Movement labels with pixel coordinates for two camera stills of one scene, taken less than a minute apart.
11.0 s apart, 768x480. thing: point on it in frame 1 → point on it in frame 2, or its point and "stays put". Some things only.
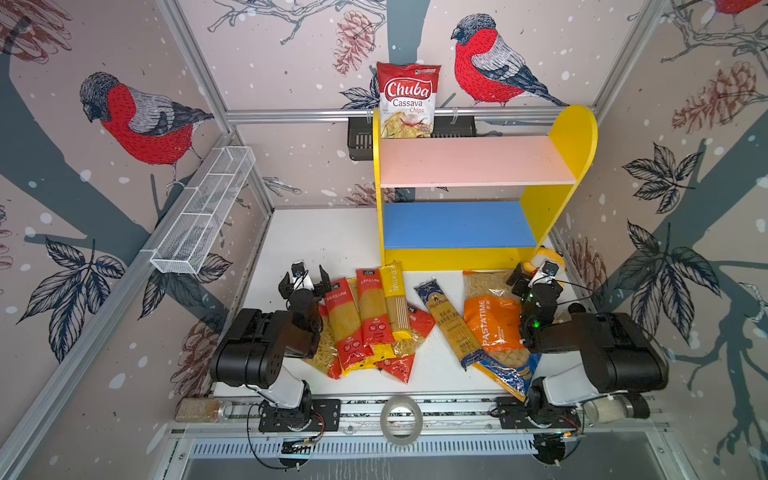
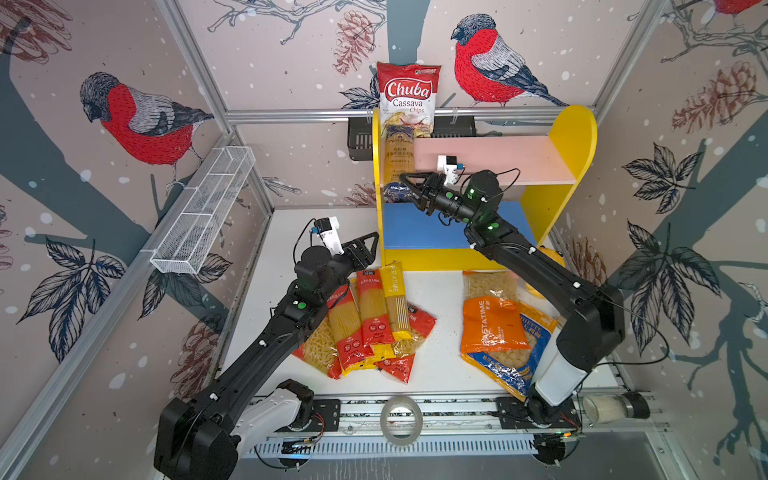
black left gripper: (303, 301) → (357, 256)
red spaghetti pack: (376, 324) stays put
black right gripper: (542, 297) → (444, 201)
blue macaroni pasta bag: (511, 368) stays put
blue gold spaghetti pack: (454, 328) → (398, 160)
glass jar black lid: (617, 407) stays put
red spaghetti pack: (351, 340) stays put
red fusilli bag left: (327, 356) stays put
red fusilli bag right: (420, 322) stays put
